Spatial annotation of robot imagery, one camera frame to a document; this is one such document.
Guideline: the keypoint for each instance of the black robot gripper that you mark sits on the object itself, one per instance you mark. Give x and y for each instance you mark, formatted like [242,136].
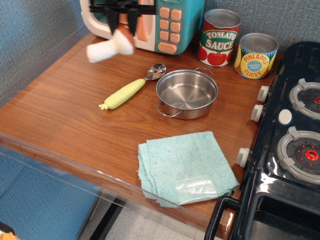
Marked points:
[112,8]

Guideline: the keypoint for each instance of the toy teal microwave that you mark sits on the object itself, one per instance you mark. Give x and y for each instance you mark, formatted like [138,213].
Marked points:
[168,31]

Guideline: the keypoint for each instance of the clear acrylic barrier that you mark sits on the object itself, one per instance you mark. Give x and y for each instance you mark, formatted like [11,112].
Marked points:
[69,190]

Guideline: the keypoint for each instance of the plush brown white mushroom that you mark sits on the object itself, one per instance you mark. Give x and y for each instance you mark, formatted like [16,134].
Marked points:
[121,43]

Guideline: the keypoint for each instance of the tomato sauce can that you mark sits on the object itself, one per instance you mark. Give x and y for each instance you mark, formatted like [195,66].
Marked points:
[220,30]

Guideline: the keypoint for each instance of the small steel pan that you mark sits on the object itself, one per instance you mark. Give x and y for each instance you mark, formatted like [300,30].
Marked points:
[186,94]

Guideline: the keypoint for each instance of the black toy stove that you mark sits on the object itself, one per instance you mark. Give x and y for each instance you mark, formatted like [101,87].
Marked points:
[280,189]

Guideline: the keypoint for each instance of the pineapple slices can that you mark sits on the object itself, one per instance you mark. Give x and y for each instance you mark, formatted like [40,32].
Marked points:
[255,56]

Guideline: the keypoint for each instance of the teal folded cloth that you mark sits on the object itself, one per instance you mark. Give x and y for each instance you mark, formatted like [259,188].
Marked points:
[184,169]

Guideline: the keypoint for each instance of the spoon with green handle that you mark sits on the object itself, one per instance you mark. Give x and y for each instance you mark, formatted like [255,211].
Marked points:
[125,93]

